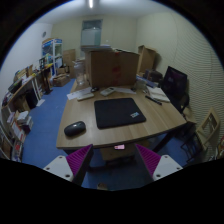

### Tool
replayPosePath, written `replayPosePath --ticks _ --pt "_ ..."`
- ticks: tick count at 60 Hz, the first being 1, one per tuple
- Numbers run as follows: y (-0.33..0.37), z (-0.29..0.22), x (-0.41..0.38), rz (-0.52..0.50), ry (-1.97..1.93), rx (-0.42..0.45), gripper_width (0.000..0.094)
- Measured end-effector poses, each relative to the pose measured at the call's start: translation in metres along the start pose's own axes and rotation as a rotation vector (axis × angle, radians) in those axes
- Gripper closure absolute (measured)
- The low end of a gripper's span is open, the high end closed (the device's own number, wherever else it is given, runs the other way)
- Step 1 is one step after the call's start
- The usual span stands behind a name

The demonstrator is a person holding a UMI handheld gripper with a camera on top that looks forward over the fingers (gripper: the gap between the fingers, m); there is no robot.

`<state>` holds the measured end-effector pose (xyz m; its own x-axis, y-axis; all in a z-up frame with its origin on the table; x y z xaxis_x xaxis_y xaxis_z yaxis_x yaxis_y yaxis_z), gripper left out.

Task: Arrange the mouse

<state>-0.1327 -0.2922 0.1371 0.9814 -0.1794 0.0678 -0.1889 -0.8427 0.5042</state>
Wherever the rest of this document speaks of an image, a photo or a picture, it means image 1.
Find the black pen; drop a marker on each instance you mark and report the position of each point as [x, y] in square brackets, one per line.
[153, 100]

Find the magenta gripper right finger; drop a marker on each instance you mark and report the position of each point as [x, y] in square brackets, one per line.
[157, 166]

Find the wooden desk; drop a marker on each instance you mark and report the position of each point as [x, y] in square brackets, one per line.
[159, 120]

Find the black mouse pad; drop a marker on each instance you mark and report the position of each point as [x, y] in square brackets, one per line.
[117, 112]

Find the white paper sheet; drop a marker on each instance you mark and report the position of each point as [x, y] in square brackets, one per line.
[78, 93]

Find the glass display cabinet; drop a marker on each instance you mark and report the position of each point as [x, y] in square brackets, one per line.
[53, 49]

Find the white remote control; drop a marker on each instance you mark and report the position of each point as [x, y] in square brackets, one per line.
[107, 91]

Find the white bookshelf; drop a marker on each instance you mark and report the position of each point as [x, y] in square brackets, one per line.
[23, 95]

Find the tall cardboard box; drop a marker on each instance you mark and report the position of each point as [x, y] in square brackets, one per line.
[146, 58]

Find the black computer mouse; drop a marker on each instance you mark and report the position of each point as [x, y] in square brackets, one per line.
[75, 128]

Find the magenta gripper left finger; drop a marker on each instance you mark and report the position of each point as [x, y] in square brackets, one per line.
[72, 167]

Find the white keyboard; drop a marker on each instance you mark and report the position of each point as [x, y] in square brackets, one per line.
[84, 97]

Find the open notebook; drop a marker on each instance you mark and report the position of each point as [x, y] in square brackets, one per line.
[158, 94]

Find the black monitor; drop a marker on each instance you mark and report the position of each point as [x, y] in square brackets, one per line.
[174, 86]

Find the large cardboard box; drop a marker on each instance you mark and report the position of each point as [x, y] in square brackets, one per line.
[111, 68]

